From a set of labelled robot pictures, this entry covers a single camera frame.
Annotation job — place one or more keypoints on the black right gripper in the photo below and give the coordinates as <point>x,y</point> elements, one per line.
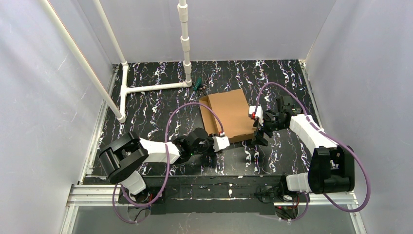
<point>262,128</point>

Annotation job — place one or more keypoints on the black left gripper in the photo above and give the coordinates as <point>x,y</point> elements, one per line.
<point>210,147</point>

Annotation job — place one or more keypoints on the brown cardboard box sheet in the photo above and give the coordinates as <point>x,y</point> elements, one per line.
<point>232,109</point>

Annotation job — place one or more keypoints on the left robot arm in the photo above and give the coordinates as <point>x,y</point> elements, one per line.
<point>121,159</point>

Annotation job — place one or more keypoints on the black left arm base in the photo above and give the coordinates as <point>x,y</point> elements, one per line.
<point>143,197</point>

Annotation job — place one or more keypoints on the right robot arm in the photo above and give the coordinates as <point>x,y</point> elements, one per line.
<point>331,168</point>

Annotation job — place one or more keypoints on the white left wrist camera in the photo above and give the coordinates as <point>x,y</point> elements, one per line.
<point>220,141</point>

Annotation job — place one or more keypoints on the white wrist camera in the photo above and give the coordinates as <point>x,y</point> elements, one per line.
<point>256,113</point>
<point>220,141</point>

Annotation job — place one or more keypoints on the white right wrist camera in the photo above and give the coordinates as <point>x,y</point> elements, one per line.
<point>256,113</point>

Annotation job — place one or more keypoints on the green handled screwdriver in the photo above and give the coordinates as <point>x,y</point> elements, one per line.
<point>197,86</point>

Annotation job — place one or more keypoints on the aluminium rail frame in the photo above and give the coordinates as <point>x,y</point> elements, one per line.
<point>101,195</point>

